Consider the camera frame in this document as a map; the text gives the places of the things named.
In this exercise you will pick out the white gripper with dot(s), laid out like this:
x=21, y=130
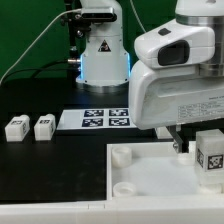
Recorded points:
x=173, y=96

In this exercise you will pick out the white square tabletop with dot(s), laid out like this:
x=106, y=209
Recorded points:
x=153, y=169

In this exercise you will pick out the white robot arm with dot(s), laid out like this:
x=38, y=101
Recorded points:
x=105, y=64

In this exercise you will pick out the white marker sheet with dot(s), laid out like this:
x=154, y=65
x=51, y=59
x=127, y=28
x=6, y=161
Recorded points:
x=86, y=119

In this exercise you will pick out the white L-shaped obstacle fence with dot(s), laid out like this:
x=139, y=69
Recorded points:
x=189, y=210

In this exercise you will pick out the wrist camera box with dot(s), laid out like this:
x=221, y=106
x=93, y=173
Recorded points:
x=174, y=44

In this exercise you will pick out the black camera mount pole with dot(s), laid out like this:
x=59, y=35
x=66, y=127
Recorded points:
x=77, y=28

